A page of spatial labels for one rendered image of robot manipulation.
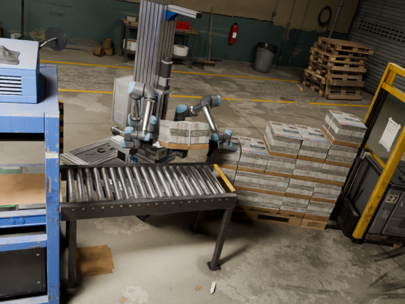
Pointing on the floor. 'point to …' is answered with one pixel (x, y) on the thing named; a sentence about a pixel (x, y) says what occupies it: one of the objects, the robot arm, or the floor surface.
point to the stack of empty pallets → (334, 52)
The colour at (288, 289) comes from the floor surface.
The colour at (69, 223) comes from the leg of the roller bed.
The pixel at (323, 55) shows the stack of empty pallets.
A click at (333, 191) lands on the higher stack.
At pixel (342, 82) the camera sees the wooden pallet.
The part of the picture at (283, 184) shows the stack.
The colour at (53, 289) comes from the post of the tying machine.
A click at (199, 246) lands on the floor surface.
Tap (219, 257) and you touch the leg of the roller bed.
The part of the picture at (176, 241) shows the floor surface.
